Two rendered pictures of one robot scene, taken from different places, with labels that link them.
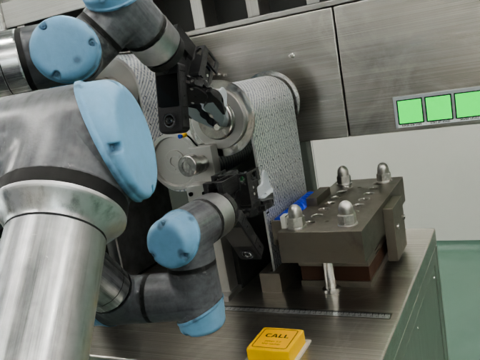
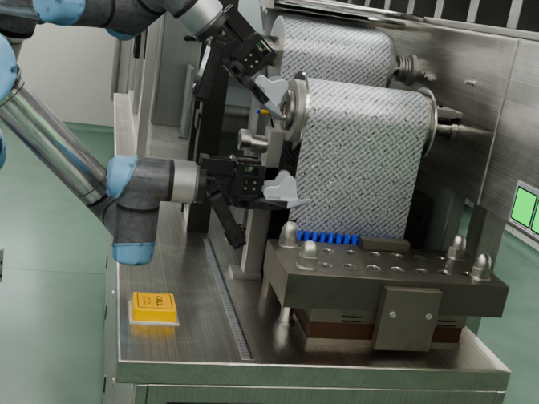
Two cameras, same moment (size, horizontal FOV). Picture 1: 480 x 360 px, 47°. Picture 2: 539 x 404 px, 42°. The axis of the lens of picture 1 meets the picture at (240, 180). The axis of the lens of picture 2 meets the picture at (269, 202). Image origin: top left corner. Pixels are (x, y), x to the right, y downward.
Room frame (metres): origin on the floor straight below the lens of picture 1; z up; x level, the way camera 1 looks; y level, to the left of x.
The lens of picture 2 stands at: (0.17, -0.94, 1.44)
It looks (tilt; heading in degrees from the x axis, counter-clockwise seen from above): 16 degrees down; 48
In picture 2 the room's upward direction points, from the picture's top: 9 degrees clockwise
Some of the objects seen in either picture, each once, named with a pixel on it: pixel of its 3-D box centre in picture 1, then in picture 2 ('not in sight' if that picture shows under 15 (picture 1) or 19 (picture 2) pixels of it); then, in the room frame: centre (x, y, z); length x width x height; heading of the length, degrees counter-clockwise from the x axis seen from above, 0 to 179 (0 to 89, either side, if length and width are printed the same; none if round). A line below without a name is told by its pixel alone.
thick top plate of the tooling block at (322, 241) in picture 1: (348, 214); (382, 277); (1.13, -0.21, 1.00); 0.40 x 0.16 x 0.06; 152
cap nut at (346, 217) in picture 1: (346, 212); (308, 253); (0.97, -0.18, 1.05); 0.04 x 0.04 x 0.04
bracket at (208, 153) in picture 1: (211, 223); (253, 204); (1.05, 0.07, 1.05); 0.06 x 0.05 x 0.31; 152
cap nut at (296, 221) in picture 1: (295, 216); (289, 233); (1.00, -0.09, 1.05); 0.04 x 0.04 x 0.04
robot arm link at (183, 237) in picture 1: (186, 234); (139, 179); (0.80, 0.09, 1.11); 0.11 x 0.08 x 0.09; 152
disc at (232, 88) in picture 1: (220, 118); (296, 111); (1.08, 0.02, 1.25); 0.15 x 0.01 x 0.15; 62
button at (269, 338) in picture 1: (276, 345); (153, 307); (0.79, -0.01, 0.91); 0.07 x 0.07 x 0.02; 62
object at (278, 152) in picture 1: (282, 171); (353, 195); (1.15, -0.09, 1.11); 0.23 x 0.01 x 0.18; 152
